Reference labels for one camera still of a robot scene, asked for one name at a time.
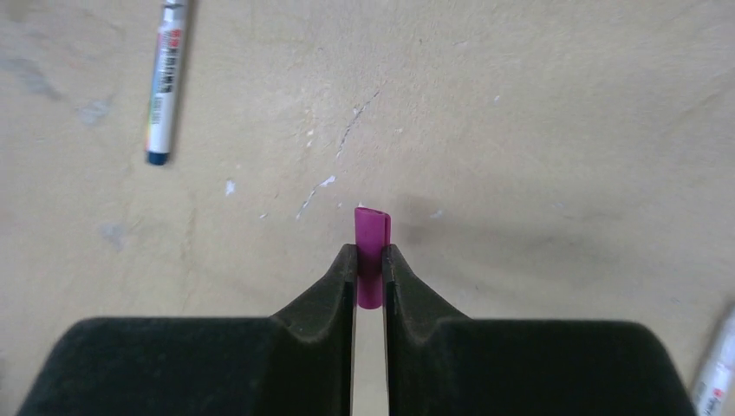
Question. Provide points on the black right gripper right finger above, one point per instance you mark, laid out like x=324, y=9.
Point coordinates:
x=443, y=362

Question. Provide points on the grey marker pen red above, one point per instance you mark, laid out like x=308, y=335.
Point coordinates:
x=716, y=375

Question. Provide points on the magenta pen cap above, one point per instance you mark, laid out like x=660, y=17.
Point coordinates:
x=372, y=234

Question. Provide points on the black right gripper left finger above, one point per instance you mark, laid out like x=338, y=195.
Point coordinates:
x=298, y=361

